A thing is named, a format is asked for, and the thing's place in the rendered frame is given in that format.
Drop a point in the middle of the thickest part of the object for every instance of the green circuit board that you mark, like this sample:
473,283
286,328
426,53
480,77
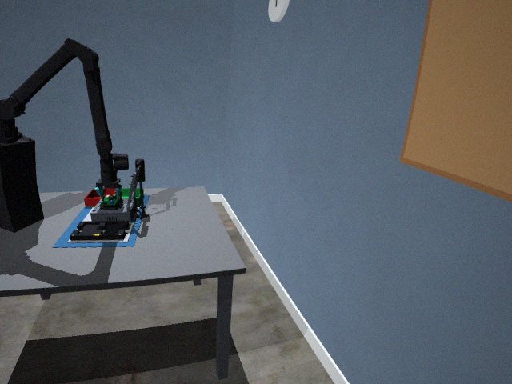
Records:
109,200

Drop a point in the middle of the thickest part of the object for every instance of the red bin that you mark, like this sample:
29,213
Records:
92,198

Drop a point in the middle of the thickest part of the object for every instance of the green bin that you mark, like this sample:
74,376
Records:
124,193

